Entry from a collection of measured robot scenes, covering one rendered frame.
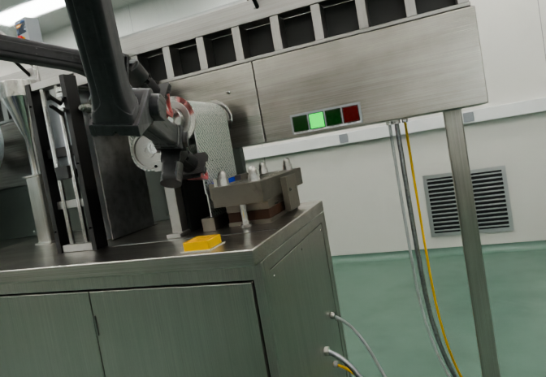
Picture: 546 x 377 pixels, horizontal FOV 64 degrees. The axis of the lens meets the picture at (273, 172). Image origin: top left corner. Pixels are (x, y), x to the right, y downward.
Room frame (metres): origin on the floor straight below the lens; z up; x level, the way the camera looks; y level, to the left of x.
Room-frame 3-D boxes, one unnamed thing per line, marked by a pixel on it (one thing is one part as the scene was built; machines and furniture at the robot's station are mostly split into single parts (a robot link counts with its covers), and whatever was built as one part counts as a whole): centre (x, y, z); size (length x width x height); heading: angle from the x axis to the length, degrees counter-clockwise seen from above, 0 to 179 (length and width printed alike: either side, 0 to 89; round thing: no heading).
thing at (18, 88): (1.71, 0.91, 1.50); 0.14 x 0.14 x 0.06
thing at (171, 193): (1.33, 0.32, 1.05); 0.06 x 0.05 x 0.31; 159
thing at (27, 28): (1.57, 0.78, 1.66); 0.07 x 0.07 x 0.10; 59
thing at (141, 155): (1.51, 0.34, 1.18); 0.26 x 0.12 x 0.12; 159
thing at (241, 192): (1.44, 0.04, 1.00); 0.40 x 0.16 x 0.06; 159
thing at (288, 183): (1.42, -0.05, 0.97); 0.10 x 0.03 x 0.11; 159
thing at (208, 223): (1.45, 0.17, 0.92); 0.28 x 0.04 x 0.04; 159
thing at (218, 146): (1.44, 0.17, 1.10); 0.23 x 0.01 x 0.18; 159
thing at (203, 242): (1.08, 0.20, 0.91); 0.07 x 0.07 x 0.02; 69
